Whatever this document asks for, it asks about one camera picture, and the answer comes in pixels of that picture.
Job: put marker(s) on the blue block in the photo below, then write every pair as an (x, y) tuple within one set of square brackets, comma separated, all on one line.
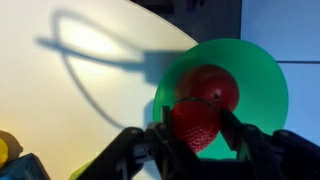
[(23, 168)]

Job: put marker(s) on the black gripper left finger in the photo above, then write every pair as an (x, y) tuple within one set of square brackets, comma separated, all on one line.
[(146, 153)]

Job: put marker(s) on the yellow plastic lemon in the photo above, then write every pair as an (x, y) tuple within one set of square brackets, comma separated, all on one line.
[(2, 153)]

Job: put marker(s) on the red plastic apple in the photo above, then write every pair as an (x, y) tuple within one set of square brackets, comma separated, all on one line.
[(206, 83)]

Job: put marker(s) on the green translucent plastic bowl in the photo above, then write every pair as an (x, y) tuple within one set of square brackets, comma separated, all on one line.
[(260, 83)]

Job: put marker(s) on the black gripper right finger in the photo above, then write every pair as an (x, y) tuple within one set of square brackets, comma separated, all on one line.
[(273, 156)]

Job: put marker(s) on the lime green block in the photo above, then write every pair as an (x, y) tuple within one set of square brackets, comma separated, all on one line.
[(77, 173)]

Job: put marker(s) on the red plastic strawberry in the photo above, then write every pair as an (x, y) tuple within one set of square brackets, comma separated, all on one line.
[(195, 126)]

